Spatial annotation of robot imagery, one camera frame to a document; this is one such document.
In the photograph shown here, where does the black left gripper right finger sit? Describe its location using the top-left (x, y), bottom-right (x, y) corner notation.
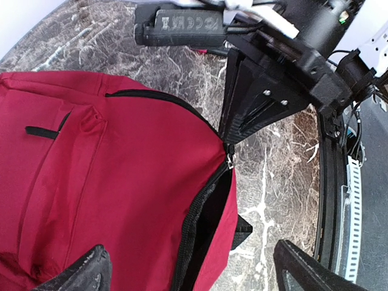
top-left (273, 239), bottom-right (364, 290)

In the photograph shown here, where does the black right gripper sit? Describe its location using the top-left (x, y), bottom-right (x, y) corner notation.
top-left (218, 30), bottom-right (343, 143)

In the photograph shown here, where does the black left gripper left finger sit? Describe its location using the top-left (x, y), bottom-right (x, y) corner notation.
top-left (33, 244), bottom-right (112, 291)

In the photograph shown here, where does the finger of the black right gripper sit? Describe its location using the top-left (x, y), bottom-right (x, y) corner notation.
top-left (134, 4), bottom-right (226, 47)

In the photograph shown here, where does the red student backpack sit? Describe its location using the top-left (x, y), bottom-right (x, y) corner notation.
top-left (1, 71), bottom-right (241, 290)

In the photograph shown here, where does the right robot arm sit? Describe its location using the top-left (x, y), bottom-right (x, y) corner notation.
top-left (134, 1), bottom-right (387, 144)

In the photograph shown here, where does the white slotted cable duct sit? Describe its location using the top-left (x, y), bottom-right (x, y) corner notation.
top-left (345, 156), bottom-right (362, 284)

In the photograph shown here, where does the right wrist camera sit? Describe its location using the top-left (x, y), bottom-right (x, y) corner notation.
top-left (175, 0), bottom-right (301, 39)

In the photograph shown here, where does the black front rail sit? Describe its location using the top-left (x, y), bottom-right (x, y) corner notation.
top-left (313, 113), bottom-right (347, 271)

